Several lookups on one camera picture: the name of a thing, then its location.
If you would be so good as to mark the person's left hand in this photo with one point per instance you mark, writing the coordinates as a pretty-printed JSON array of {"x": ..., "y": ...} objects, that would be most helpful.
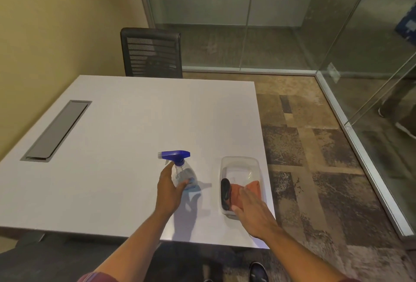
[{"x": 166, "y": 194}]

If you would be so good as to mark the red shirt sleeve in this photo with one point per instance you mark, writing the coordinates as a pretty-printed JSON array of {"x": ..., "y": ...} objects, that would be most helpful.
[{"x": 96, "y": 278}]

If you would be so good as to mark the dark table base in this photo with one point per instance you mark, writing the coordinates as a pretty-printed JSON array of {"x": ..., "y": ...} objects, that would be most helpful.
[{"x": 30, "y": 238}]

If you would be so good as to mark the orange cloth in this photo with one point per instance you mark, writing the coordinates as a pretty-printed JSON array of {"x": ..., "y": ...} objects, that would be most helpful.
[{"x": 252, "y": 188}]

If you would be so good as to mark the blue box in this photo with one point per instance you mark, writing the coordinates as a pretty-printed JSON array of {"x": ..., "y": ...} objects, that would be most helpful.
[{"x": 407, "y": 27}]

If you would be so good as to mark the person's right forearm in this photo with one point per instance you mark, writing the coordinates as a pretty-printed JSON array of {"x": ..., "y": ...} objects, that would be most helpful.
[{"x": 299, "y": 257}]

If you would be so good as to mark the person's right thumb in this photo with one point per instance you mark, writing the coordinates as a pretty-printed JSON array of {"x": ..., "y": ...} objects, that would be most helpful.
[{"x": 236, "y": 211}]

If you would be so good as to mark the person's left thumb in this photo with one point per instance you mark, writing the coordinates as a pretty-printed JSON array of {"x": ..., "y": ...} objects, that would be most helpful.
[{"x": 182, "y": 186}]

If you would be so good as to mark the clear spray bottle blue nozzle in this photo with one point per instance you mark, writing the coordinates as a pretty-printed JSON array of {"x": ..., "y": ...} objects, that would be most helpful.
[{"x": 183, "y": 172}]

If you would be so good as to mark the clear plastic container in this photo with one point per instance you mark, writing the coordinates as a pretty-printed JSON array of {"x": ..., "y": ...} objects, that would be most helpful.
[{"x": 239, "y": 169}]

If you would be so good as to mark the black mesh office chair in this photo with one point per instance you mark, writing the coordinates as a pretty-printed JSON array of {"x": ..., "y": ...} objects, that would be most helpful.
[{"x": 151, "y": 53}]

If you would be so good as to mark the person's right hand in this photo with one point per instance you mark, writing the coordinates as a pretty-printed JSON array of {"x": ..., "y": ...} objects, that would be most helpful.
[{"x": 255, "y": 216}]

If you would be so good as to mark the black shoe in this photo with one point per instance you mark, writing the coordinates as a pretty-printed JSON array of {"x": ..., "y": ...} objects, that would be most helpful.
[{"x": 258, "y": 272}]

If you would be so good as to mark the person's left forearm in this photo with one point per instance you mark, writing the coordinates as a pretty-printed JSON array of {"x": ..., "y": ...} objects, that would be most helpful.
[{"x": 135, "y": 242}]

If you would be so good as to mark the black sponge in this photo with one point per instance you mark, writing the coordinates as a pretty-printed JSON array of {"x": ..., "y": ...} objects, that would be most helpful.
[{"x": 225, "y": 192}]

